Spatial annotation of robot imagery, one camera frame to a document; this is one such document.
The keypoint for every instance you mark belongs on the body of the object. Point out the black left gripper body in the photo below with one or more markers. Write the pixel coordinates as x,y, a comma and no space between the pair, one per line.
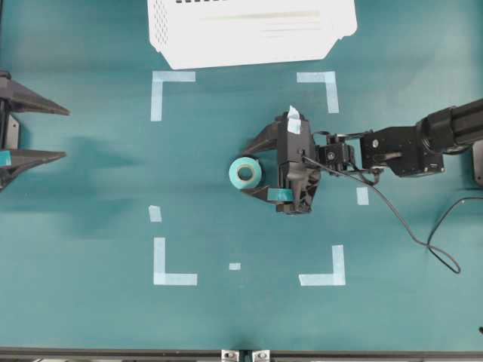
10,131

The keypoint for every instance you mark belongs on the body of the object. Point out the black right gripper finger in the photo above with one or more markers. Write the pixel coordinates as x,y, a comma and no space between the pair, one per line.
266,140
270,195

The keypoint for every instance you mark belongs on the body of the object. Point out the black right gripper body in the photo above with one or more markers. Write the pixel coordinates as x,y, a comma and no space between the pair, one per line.
294,171

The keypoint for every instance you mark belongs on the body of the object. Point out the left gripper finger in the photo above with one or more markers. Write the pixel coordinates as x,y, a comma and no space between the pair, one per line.
21,99
16,161

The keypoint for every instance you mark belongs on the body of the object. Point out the teal tape roll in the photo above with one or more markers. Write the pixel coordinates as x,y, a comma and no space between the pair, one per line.
245,173

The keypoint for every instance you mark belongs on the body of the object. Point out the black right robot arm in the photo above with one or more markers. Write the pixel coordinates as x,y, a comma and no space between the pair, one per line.
408,151

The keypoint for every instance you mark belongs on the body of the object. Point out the small tape piece right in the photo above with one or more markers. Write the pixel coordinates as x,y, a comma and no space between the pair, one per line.
362,196

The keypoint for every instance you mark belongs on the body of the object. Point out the small tape piece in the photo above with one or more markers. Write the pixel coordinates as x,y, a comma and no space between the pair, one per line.
235,266
362,196

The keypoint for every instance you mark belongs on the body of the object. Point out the small tape piece bottom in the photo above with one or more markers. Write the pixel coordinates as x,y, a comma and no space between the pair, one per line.
235,266

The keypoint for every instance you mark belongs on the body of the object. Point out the small pale tape marker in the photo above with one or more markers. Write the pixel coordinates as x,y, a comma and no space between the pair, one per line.
155,214

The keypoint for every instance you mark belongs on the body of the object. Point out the pale tape corner top left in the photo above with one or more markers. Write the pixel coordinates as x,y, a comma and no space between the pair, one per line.
159,78

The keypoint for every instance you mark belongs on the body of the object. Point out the white perforated plastic basket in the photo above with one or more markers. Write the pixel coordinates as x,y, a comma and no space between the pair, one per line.
205,34

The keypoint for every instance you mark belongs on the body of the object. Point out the pale tape corner marker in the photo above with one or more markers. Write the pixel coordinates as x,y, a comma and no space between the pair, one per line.
162,273

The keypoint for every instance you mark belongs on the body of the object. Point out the black aluminium frame rail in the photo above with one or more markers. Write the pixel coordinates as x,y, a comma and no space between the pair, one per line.
45,354

